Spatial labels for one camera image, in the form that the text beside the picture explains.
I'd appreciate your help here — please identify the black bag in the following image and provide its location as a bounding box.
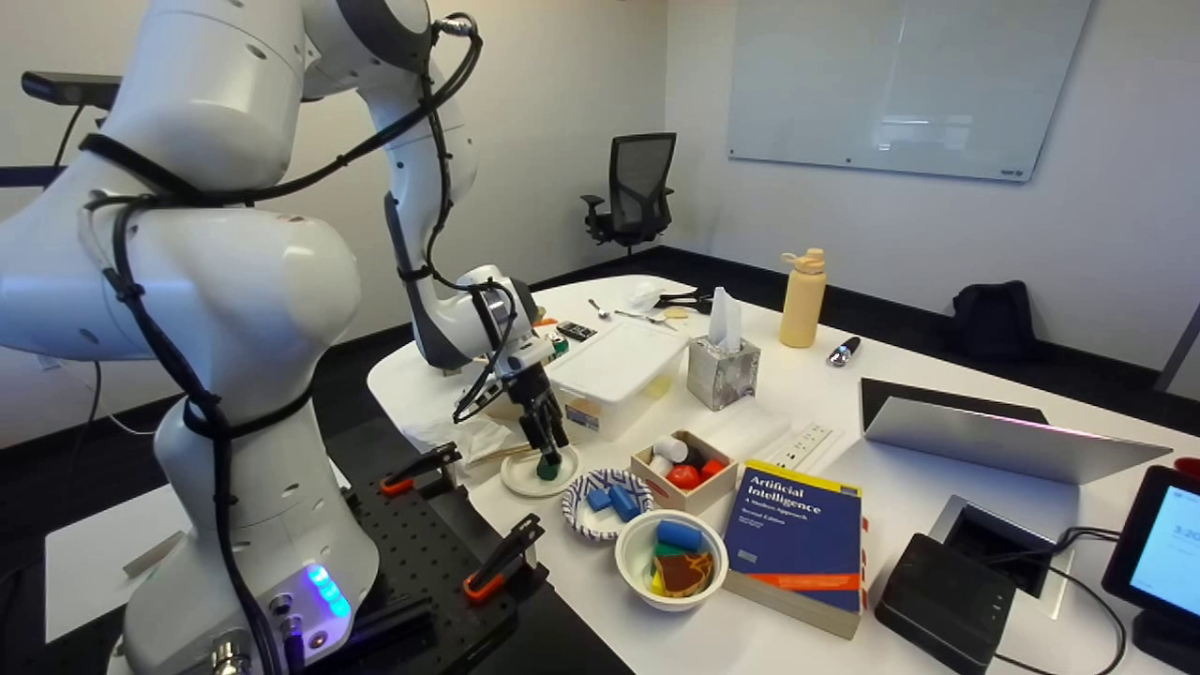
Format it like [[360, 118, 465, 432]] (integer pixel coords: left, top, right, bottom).
[[950, 279, 1044, 368]]

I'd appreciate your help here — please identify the wall whiteboard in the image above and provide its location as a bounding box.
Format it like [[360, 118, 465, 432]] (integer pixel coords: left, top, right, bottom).
[[729, 0, 1104, 189]]

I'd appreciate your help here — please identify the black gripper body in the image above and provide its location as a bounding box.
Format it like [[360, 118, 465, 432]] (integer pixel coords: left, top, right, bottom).
[[495, 357, 562, 429]]

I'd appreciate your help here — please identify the blue striped paper plate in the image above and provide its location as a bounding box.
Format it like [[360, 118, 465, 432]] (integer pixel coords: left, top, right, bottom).
[[560, 467, 658, 543]]

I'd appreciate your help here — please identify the white paper sheet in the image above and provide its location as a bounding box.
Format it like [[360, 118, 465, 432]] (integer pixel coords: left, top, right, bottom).
[[42, 486, 182, 651]]

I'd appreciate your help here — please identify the small wooden box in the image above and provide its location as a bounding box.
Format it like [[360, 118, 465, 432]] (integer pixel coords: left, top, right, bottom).
[[627, 429, 740, 516]]

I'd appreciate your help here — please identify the white block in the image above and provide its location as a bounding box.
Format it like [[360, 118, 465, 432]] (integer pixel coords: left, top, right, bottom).
[[644, 437, 694, 482]]

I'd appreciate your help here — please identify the black clamp orange handle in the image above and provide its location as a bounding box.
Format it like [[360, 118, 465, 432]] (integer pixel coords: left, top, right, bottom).
[[459, 512, 553, 608], [377, 441, 465, 503]]

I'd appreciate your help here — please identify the black tablet cable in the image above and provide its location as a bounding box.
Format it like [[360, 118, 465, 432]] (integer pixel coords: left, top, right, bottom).
[[998, 522, 1135, 675]]

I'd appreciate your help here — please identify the orange block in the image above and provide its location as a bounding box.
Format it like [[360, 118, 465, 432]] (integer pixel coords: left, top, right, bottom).
[[658, 551, 718, 598]]

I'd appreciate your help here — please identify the blue rounded block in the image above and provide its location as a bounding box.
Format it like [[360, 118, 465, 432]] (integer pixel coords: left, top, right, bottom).
[[649, 518, 710, 558]]

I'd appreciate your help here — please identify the silver laptop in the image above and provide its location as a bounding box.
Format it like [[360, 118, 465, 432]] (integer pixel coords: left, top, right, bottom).
[[860, 374, 1175, 488]]

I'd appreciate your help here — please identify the beige water bottle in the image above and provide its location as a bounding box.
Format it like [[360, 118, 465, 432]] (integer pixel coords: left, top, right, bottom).
[[775, 244, 832, 353]]

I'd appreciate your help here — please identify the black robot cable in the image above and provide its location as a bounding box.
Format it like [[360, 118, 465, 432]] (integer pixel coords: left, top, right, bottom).
[[79, 13, 489, 675]]

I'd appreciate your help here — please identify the gray tissue box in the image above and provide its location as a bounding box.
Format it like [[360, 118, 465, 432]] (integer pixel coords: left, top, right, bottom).
[[683, 284, 767, 413]]

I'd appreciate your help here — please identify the black tablet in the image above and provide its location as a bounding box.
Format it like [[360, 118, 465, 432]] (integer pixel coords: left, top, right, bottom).
[[1100, 462, 1200, 675]]

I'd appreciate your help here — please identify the black marker pen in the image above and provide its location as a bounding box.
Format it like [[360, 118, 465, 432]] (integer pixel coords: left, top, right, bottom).
[[820, 329, 865, 373]]

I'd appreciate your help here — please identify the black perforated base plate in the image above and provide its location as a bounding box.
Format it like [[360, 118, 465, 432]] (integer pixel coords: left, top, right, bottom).
[[319, 418, 635, 675]]

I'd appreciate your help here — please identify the black box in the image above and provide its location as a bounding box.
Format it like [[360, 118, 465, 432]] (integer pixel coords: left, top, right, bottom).
[[869, 531, 1020, 675]]

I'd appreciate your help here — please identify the white remote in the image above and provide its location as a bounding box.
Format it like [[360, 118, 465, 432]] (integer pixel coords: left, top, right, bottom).
[[772, 422, 835, 476]]

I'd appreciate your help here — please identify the white plate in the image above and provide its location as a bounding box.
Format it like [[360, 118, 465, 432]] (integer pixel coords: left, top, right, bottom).
[[500, 443, 585, 503]]

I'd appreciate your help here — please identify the black office chair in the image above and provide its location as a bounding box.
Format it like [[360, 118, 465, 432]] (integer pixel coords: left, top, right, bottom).
[[578, 128, 683, 259]]

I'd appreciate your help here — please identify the blue rectangular block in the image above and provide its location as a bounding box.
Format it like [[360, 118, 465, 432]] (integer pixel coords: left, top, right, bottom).
[[585, 476, 644, 522]]

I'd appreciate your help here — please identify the blue book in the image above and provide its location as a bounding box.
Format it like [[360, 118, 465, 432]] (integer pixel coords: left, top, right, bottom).
[[719, 458, 869, 642]]

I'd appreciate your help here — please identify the open gray box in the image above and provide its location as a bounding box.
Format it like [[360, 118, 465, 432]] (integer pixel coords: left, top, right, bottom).
[[929, 492, 1088, 602]]

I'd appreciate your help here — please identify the white storage box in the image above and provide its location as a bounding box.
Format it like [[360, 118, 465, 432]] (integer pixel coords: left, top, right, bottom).
[[545, 314, 694, 443]]

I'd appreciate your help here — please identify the white bowl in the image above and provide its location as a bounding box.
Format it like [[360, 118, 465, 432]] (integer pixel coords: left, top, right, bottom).
[[613, 507, 732, 617]]

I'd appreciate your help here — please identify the red ball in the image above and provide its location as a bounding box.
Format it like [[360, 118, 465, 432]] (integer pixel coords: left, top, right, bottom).
[[667, 453, 732, 492]]

